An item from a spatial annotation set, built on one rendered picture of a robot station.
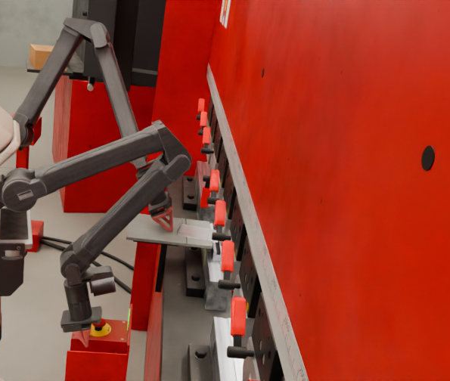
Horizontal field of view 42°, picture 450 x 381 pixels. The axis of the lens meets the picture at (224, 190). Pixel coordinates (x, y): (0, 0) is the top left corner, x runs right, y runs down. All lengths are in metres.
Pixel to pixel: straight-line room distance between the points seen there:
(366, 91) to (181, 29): 2.00
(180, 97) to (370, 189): 2.10
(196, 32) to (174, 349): 1.45
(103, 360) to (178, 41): 1.43
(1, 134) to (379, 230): 1.17
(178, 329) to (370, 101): 1.16
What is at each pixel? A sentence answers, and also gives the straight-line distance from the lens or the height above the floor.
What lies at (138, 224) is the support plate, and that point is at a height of 1.00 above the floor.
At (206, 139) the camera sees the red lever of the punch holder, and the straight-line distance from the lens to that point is 1.84.
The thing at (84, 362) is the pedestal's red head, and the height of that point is 0.78.
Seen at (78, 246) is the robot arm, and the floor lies 1.10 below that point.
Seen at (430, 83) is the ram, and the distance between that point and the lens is 0.47.
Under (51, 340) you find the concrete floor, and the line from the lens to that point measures 3.02.
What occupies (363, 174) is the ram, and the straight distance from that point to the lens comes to 0.56.
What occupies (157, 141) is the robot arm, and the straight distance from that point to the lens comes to 1.42.
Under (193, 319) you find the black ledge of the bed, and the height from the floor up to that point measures 0.88.
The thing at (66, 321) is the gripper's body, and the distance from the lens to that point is 1.61.
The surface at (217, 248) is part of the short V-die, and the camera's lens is 1.82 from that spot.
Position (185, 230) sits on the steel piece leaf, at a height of 1.00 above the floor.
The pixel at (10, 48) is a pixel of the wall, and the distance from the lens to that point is 8.80.
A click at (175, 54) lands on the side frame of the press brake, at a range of 2.57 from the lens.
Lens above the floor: 1.81
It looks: 21 degrees down
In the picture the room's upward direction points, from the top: 10 degrees clockwise
